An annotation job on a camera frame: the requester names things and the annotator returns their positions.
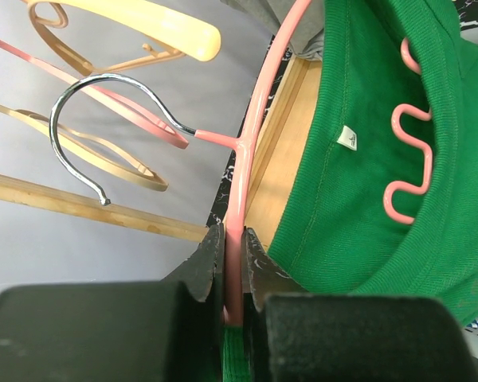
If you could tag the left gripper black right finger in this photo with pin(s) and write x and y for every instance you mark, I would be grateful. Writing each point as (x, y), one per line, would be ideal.
(291, 334)

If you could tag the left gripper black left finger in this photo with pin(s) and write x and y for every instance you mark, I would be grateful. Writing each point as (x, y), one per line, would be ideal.
(166, 330)

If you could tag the green tank top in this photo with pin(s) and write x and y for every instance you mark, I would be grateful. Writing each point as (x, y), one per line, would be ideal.
(334, 236)

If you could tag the pink hanger with green top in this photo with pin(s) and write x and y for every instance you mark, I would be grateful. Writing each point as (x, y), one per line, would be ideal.
(245, 147)

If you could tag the wooden clothes rack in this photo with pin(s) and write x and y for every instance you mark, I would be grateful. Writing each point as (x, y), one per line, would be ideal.
(279, 150)

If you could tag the cream wooden hanger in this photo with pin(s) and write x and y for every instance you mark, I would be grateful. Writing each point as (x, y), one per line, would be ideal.
(179, 34)

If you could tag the grey tank top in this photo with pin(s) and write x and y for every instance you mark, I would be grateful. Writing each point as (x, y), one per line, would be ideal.
(307, 40)

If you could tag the empty beige hanger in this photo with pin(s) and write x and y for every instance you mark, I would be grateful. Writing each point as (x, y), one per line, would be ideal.
(139, 173)

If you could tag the black marble pattern mat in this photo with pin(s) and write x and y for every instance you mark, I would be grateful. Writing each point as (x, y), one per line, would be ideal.
(468, 15)

